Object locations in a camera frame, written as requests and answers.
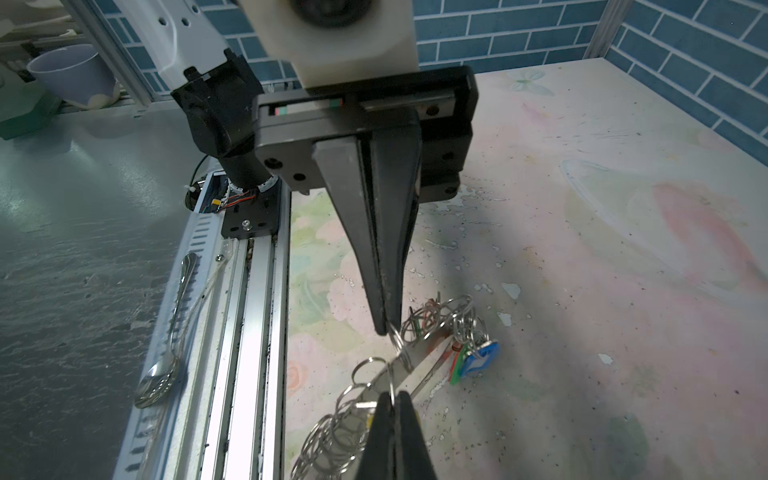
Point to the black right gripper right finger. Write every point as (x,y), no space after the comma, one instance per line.
(411,455)

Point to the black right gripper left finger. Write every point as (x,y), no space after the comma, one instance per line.
(378,458)

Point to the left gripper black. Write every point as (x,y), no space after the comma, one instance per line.
(296,130)

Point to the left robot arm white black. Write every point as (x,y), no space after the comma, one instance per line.
(214,86)

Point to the blue key tag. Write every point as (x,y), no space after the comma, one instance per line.
(479,359)

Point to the white grey cup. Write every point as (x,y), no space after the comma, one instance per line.
(78,75)

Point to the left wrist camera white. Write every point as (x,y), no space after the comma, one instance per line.
(335,42)

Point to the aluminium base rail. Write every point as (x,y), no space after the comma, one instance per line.
(225,416)

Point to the aluminium corner post right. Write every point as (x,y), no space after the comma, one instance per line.
(611,20)

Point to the aluminium corner post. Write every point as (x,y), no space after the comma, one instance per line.
(611,20)
(96,27)

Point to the aluminium corner post left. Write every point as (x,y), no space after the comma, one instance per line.
(96,27)

